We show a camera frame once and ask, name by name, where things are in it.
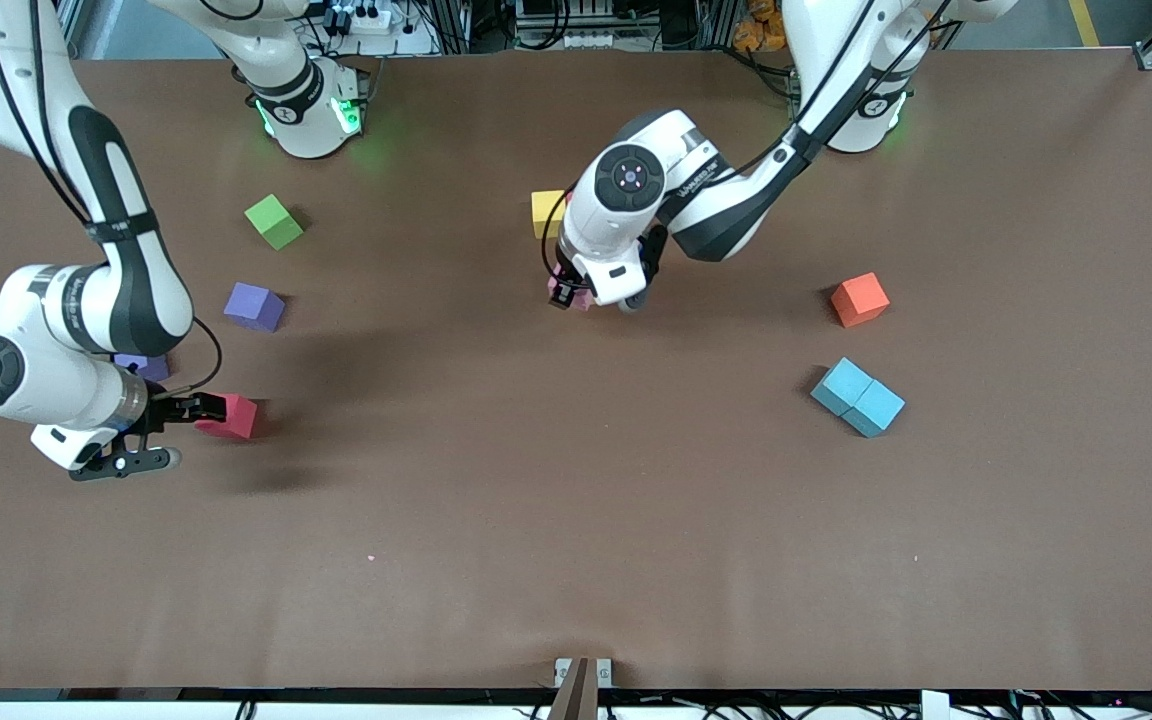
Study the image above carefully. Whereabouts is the pink foam block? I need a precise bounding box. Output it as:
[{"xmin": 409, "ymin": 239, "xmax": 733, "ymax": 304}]
[{"xmin": 548, "ymin": 272, "xmax": 594, "ymax": 312}]

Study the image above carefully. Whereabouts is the red foam block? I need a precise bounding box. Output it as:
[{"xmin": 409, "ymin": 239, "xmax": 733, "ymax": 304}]
[{"xmin": 196, "ymin": 393, "xmax": 259, "ymax": 441}]

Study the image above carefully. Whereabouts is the yellow foam block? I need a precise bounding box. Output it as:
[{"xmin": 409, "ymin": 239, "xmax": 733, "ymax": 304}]
[{"xmin": 531, "ymin": 190, "xmax": 567, "ymax": 240}]

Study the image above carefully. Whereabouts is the purple foam block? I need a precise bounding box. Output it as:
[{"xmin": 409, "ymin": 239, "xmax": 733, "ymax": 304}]
[
  {"xmin": 114, "ymin": 352, "xmax": 171, "ymax": 383},
  {"xmin": 223, "ymin": 282, "xmax": 287, "ymax": 333}
]

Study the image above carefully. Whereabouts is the green foam block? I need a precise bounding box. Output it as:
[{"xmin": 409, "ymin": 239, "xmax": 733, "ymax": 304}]
[{"xmin": 244, "ymin": 194, "xmax": 305, "ymax": 251}]

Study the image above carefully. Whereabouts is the white rack device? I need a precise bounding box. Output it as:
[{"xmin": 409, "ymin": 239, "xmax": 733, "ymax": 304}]
[{"xmin": 514, "ymin": 0, "xmax": 619, "ymax": 51}]

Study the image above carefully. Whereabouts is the blue foam block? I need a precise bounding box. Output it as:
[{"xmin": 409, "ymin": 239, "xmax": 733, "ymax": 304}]
[
  {"xmin": 841, "ymin": 378, "xmax": 907, "ymax": 438},
  {"xmin": 811, "ymin": 357, "xmax": 875, "ymax": 413}
]

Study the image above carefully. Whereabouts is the orange foam block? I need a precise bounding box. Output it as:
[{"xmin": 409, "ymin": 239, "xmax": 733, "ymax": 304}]
[{"xmin": 830, "ymin": 272, "xmax": 891, "ymax": 329}]

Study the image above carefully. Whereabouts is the orange snack bag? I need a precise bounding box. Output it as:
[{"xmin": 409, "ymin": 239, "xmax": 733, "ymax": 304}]
[{"xmin": 734, "ymin": 0, "xmax": 787, "ymax": 53}]

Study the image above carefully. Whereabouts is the white power strip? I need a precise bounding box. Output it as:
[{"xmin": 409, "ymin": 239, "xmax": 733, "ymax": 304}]
[{"xmin": 321, "ymin": 5, "xmax": 392, "ymax": 33}]

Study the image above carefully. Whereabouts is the silver metal bracket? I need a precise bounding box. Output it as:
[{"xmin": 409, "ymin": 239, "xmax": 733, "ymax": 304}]
[{"xmin": 554, "ymin": 657, "xmax": 614, "ymax": 689}]

